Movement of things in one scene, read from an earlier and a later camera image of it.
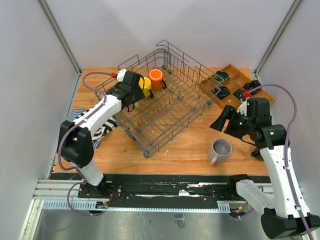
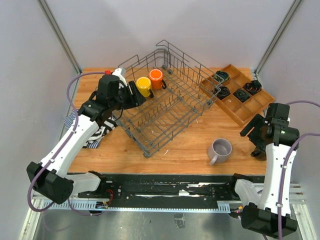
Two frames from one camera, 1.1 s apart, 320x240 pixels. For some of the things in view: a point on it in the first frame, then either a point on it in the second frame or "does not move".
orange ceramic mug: (156, 76) does not move
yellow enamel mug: (146, 85) does not move
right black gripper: (228, 113) to (257, 121)
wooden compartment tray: (229, 86) does not move
